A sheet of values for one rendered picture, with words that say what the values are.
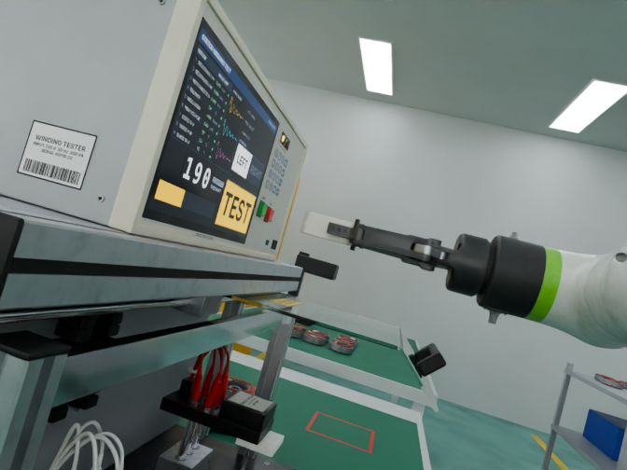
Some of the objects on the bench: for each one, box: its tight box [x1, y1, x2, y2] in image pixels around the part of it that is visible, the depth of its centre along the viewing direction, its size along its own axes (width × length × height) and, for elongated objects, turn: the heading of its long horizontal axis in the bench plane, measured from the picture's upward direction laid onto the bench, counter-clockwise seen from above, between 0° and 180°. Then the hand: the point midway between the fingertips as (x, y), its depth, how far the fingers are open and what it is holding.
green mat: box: [174, 353, 424, 470], centre depth 119 cm, size 94×61×1 cm, turn 158°
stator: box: [225, 377, 256, 398], centre depth 116 cm, size 11×11×4 cm
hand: (328, 228), depth 62 cm, fingers closed
